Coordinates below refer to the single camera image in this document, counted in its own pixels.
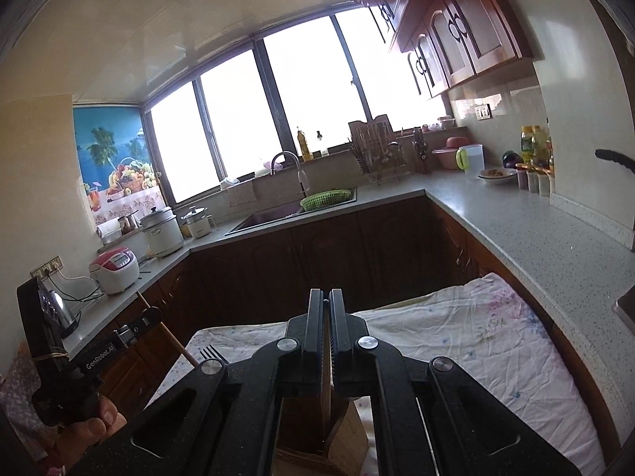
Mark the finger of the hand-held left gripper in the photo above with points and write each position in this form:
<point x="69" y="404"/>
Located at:
<point x="144" y="321"/>

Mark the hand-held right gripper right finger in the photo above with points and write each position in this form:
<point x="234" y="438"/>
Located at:
<point x="342" y="337"/>

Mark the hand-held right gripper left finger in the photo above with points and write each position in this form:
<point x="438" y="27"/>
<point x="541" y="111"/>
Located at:
<point x="315" y="337"/>

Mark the wooden utensil holder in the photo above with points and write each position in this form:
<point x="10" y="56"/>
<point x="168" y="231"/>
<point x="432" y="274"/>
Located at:
<point x="347" y="436"/>

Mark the person's left hand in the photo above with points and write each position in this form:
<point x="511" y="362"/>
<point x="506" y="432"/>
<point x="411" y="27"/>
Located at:
<point x="87" y="429"/>

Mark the stainless steel kettle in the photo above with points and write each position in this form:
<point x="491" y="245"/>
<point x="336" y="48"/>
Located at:
<point x="62" y="313"/>

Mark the white rice cooker red top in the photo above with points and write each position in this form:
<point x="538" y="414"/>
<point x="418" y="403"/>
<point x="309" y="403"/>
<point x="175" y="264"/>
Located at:
<point x="116" y="270"/>

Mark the large white cooker pot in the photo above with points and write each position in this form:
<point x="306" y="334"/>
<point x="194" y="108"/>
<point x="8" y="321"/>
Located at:
<point x="161" y="233"/>

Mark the paper towel roll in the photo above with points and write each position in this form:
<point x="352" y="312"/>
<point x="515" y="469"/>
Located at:
<point x="109" y="231"/>

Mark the steel jug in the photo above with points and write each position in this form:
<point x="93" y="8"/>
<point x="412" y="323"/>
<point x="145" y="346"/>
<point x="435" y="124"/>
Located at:
<point x="128" y="223"/>

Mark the white printed tablecloth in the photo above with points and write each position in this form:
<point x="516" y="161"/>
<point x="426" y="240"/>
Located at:
<point x="446" y="337"/>

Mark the small white electric pot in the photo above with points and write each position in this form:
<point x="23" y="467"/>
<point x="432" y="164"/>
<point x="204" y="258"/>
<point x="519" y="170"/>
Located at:
<point x="197" y="224"/>

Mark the kitchen sink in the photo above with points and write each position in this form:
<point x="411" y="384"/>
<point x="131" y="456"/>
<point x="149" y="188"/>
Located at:
<point x="268" y="220"/>

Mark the green plastic basket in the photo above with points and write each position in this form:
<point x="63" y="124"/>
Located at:
<point x="325" y="199"/>

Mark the kitchen faucet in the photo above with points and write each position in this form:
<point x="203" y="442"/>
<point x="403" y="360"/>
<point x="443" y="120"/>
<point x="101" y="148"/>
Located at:
<point x="300" y="173"/>

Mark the beach and fruit poster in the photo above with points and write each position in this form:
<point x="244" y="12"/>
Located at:
<point x="104" y="148"/>

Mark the dish drying rack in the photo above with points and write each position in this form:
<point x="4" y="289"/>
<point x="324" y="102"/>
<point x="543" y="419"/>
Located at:
<point x="379" y="151"/>

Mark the clear bottle black cap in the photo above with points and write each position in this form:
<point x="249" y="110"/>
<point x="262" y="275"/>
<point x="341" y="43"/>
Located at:
<point x="322" y="146"/>

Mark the knife block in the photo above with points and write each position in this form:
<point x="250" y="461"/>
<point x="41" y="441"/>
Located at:
<point x="421" y="151"/>

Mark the pink lidded container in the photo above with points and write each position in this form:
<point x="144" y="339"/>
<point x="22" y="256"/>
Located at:
<point x="449" y="153"/>

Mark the kitchen window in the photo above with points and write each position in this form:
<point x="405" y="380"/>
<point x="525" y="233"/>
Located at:
<point x="233" y="119"/>

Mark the white plate with food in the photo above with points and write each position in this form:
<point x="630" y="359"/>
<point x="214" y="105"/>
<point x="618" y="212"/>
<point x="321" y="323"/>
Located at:
<point x="496" y="175"/>

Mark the dark round object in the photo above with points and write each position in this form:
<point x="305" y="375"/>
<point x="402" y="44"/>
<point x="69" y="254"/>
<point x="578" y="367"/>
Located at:
<point x="511" y="159"/>

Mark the yellow oil bottle green label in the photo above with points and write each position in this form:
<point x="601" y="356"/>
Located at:
<point x="526" y="146"/>

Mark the gas stove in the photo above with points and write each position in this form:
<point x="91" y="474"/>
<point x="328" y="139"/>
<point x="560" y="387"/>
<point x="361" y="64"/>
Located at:
<point x="626" y="310"/>

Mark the black wok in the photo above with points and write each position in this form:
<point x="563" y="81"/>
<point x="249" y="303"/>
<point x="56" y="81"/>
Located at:
<point x="615" y="158"/>

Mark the wall power outlet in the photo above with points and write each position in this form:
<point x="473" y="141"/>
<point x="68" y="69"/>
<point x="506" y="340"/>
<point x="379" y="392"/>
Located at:
<point x="45" y="266"/>

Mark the wall switch panel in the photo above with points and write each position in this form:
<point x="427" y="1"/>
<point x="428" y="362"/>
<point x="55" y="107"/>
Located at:
<point x="482" y="111"/>

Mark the wooden wall cabinets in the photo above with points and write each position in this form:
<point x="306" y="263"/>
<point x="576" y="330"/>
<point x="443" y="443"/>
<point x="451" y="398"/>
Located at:
<point x="466" y="20"/>

